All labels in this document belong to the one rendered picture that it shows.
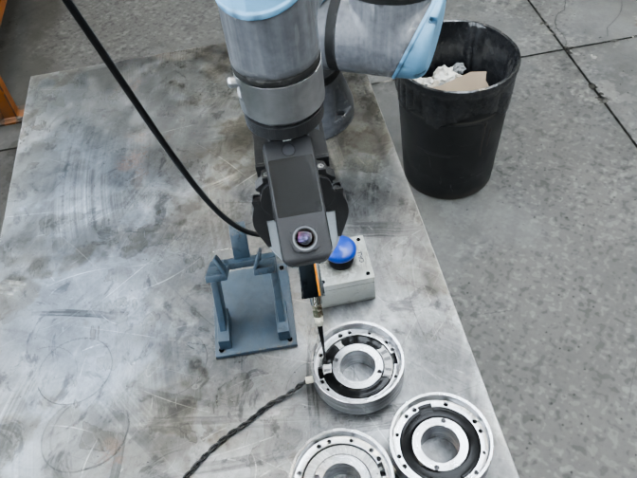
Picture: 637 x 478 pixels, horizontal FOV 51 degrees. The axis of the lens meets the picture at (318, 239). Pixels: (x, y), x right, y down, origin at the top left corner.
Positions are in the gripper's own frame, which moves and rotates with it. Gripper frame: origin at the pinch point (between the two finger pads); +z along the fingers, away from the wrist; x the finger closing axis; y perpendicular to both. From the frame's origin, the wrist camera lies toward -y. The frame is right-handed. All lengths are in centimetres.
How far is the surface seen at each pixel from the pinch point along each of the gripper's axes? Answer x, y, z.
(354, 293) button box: -5.1, 2.9, 11.2
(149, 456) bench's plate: 20.6, -13.3, 13.0
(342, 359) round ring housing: -2.2, -6.5, 10.5
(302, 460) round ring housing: 3.6, -17.7, 10.1
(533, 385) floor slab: -49, 27, 93
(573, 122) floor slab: -93, 116, 93
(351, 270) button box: -5.0, 4.5, 8.6
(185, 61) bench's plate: 17, 62, 13
